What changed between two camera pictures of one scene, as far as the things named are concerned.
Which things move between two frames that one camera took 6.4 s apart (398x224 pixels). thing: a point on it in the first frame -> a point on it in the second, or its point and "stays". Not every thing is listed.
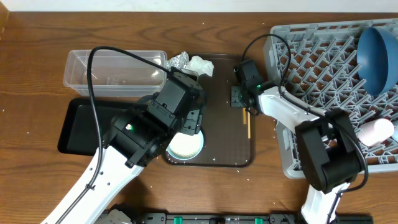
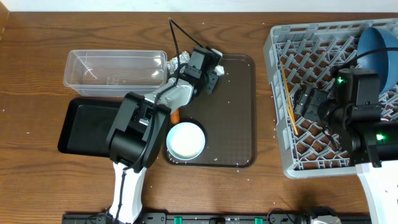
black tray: (79, 135) stays
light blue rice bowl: (185, 146) stays
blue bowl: (377, 60) stays
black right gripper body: (237, 99) -> (318, 107)
